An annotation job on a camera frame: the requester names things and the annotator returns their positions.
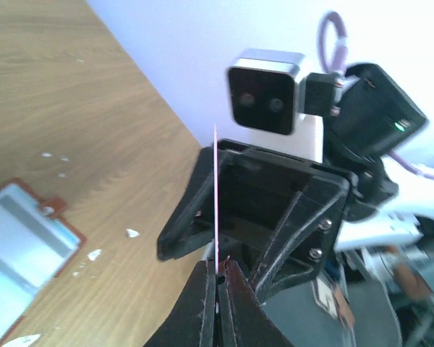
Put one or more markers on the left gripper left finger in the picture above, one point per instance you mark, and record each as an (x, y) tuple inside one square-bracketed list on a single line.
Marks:
[(191, 320)]

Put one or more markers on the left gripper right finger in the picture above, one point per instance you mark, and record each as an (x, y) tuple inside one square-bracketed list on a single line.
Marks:
[(241, 320)]

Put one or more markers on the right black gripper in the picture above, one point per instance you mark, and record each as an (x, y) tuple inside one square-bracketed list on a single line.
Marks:
[(284, 213)]

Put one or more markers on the thin red white card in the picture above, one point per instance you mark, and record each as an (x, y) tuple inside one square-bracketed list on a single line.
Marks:
[(215, 203)]

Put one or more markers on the brown leather card holder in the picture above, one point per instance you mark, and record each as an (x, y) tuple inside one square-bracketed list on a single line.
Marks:
[(36, 244)]

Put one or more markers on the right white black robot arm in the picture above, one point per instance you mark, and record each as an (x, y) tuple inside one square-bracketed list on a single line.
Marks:
[(372, 116)]

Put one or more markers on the white debris chip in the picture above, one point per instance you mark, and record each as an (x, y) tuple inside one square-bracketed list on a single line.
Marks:
[(131, 233)]

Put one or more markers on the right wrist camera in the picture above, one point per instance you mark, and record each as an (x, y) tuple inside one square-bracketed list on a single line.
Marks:
[(270, 89)]

